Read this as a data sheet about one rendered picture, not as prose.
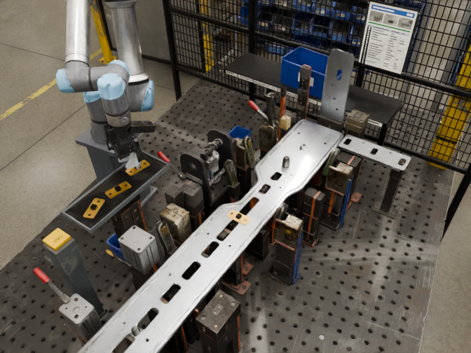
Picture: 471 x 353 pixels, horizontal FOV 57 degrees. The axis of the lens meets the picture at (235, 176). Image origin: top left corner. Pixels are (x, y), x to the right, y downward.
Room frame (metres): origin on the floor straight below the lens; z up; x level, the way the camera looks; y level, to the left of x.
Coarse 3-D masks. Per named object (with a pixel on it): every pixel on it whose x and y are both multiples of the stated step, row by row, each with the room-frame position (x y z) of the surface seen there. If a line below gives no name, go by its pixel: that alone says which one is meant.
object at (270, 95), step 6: (264, 96) 1.51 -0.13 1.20; (270, 96) 1.48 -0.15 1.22; (276, 96) 1.48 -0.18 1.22; (270, 102) 1.48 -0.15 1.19; (270, 108) 1.48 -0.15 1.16; (270, 114) 1.48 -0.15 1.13; (276, 114) 1.50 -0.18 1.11; (270, 120) 1.48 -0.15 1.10; (276, 120) 1.49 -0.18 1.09; (276, 126) 1.49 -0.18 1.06
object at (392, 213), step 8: (400, 160) 1.32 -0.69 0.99; (392, 176) 1.29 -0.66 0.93; (400, 176) 1.27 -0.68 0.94; (392, 184) 1.29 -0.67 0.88; (392, 192) 1.28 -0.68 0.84; (384, 200) 1.29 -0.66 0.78; (392, 200) 1.28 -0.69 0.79; (376, 208) 1.31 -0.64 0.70; (384, 208) 1.29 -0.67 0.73; (392, 208) 1.31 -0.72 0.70; (392, 216) 1.26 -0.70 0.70
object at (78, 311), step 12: (72, 300) 0.67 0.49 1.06; (84, 300) 0.67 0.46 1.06; (60, 312) 0.64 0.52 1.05; (72, 312) 0.64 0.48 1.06; (84, 312) 0.63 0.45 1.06; (96, 312) 0.65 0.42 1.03; (72, 324) 0.62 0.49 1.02; (84, 324) 0.61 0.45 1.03; (96, 324) 0.64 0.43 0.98; (84, 336) 0.60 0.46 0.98
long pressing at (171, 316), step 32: (320, 128) 1.54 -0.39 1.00; (320, 160) 1.32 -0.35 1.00; (256, 192) 1.15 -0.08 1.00; (288, 192) 1.15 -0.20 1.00; (224, 224) 1.00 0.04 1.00; (256, 224) 0.99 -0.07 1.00; (192, 256) 0.86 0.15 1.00; (224, 256) 0.86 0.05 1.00; (160, 288) 0.74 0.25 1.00; (192, 288) 0.74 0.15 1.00; (128, 320) 0.64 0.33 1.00; (160, 320) 0.63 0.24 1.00; (96, 352) 0.54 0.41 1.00; (128, 352) 0.54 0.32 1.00
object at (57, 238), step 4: (56, 232) 0.85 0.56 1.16; (60, 232) 0.85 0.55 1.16; (48, 236) 0.84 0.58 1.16; (52, 236) 0.84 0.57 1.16; (56, 236) 0.84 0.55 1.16; (60, 236) 0.84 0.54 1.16; (64, 236) 0.84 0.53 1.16; (68, 236) 0.84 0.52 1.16; (44, 240) 0.82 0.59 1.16; (48, 240) 0.82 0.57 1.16; (52, 240) 0.82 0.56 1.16; (56, 240) 0.82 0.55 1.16; (60, 240) 0.82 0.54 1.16; (64, 240) 0.82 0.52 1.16; (48, 244) 0.81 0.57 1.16; (52, 244) 0.81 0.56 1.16; (56, 244) 0.81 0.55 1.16; (60, 244) 0.81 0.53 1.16; (52, 248) 0.80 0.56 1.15; (56, 248) 0.79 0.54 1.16
